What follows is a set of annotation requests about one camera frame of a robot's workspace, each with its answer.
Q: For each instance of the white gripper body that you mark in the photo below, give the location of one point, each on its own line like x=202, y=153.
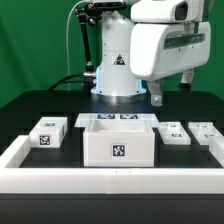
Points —
x=161, y=50

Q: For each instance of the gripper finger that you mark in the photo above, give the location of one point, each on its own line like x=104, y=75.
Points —
x=156, y=92
x=186, y=81

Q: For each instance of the white cabinet door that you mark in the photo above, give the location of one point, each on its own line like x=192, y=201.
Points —
x=203, y=131
x=173, y=133

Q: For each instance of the white cabinet body box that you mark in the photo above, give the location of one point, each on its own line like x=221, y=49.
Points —
x=118, y=143

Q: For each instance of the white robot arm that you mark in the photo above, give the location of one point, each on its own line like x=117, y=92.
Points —
x=114, y=78

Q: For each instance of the white cabinet top block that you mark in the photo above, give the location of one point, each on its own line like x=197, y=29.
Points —
x=49, y=132

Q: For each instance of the white base tag plate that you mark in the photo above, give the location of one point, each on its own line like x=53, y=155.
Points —
x=84, y=119

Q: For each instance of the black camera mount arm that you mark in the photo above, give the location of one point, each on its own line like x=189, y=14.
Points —
x=87, y=16

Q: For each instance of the white obstacle fence frame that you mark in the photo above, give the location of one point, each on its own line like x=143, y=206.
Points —
x=16, y=179

